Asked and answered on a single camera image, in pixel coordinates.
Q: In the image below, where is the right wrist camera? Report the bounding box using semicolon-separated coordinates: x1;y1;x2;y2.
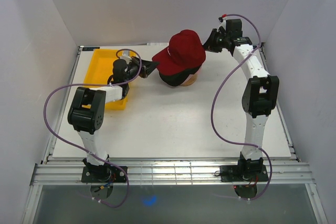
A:
217;14;227;33

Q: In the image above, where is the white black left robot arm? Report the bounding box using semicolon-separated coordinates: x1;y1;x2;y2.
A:
68;56;159;182

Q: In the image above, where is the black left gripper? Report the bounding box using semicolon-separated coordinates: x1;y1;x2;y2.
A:
124;57;160;84

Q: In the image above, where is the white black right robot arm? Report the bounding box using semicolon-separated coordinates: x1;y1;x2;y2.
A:
203;14;279;180

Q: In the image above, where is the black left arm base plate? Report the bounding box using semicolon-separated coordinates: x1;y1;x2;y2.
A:
81;166;128;183

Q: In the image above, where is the pink LA baseball cap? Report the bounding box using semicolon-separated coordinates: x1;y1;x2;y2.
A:
182;67;202;85

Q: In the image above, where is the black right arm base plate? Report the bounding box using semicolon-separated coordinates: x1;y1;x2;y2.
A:
219;165;269;182

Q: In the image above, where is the yellow plastic bin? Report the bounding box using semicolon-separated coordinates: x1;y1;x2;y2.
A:
83;49;139;111

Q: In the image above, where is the red baseball cap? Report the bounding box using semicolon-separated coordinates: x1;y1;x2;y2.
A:
152;29;206;76

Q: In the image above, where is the aluminium table frame rail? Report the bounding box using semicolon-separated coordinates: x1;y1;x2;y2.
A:
30;158;316;186

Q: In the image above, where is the dark green NY cap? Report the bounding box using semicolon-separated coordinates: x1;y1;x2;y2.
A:
159;66;201;87

